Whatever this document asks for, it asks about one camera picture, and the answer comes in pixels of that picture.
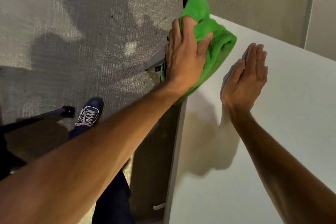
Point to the person's left hand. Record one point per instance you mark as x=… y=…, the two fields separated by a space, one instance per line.
x=183 y=66

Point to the person's right hand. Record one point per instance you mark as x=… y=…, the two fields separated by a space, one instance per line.
x=244 y=87

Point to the person's left thumb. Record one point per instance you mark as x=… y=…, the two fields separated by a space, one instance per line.
x=205 y=44

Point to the person's right thumb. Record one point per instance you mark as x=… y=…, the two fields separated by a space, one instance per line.
x=236 y=70

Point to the person's right middle finger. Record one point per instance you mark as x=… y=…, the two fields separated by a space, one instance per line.
x=259 y=58

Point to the person's left middle finger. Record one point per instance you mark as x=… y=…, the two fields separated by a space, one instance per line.
x=176 y=33

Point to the green microfibre cloth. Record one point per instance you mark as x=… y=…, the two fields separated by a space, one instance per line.
x=210 y=40

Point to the person's left forearm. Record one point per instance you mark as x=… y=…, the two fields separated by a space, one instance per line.
x=91 y=158

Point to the person's right forearm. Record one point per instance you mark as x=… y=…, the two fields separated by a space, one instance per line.
x=283 y=174

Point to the white table leg foot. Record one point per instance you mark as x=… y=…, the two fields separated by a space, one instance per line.
x=155 y=61

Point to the blue sneaker with white laces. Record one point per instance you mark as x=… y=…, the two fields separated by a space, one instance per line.
x=88 y=113

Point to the small white table foot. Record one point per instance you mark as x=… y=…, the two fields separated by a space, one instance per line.
x=158 y=206

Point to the black office chair base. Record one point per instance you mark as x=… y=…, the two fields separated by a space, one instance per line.
x=34 y=120

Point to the dark blue trouser leg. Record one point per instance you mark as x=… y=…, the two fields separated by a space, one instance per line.
x=112 y=200

